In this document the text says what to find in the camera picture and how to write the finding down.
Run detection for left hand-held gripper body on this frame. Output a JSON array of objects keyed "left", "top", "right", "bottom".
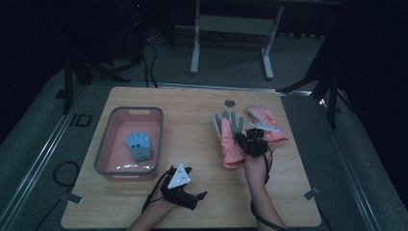
[{"left": 160, "top": 163, "right": 198, "bottom": 211}]

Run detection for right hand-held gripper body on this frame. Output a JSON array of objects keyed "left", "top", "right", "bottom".
[{"left": 243, "top": 121, "right": 282, "bottom": 159}]

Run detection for pink and grey ski glove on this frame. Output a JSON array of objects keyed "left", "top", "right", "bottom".
[{"left": 212, "top": 110, "right": 248, "bottom": 170}]

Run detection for blue knit glove with dots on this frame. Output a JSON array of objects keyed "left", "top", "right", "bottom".
[{"left": 123, "top": 130, "right": 153, "bottom": 163}]

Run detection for pink basin with grey rim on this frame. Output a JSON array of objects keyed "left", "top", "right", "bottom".
[{"left": 93, "top": 106, "right": 165, "bottom": 181}]

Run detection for person's left hand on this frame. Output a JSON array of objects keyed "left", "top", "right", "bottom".
[{"left": 148, "top": 188, "right": 178, "bottom": 216}]

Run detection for pink quilted ski glove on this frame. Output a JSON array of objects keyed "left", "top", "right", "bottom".
[{"left": 245, "top": 105, "right": 290, "bottom": 149}]

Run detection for grey tape piece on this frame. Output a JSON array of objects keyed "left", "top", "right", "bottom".
[
  {"left": 66, "top": 192, "right": 84, "bottom": 205},
  {"left": 303, "top": 187, "right": 320, "bottom": 201}
]

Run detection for black tripod stand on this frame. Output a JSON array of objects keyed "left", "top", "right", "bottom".
[
  {"left": 277, "top": 62, "right": 354, "bottom": 130},
  {"left": 62, "top": 47, "right": 131, "bottom": 116}
]

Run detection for dark equipment rack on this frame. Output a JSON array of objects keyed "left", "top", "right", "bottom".
[{"left": 127, "top": 0, "right": 149, "bottom": 66}]

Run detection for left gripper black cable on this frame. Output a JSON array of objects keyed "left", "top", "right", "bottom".
[{"left": 141, "top": 168, "right": 172, "bottom": 215}]

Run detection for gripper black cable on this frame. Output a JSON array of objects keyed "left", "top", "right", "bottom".
[
  {"left": 141, "top": 168, "right": 172, "bottom": 215},
  {"left": 249, "top": 148, "right": 292, "bottom": 231}
]

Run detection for metal floor rail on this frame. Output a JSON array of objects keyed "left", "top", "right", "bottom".
[
  {"left": 319, "top": 97, "right": 383, "bottom": 231},
  {"left": 0, "top": 84, "right": 89, "bottom": 231},
  {"left": 156, "top": 82, "right": 313, "bottom": 97}
]

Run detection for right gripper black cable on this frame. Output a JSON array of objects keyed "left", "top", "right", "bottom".
[{"left": 249, "top": 148, "right": 292, "bottom": 231}]

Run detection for black hanging cables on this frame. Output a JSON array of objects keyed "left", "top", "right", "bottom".
[{"left": 140, "top": 40, "right": 159, "bottom": 89}]

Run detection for white metal desk frame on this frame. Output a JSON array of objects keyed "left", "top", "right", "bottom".
[{"left": 190, "top": 0, "right": 341, "bottom": 81}]

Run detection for black looped floor cable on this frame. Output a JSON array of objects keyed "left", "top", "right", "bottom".
[{"left": 34, "top": 160, "right": 82, "bottom": 231}]

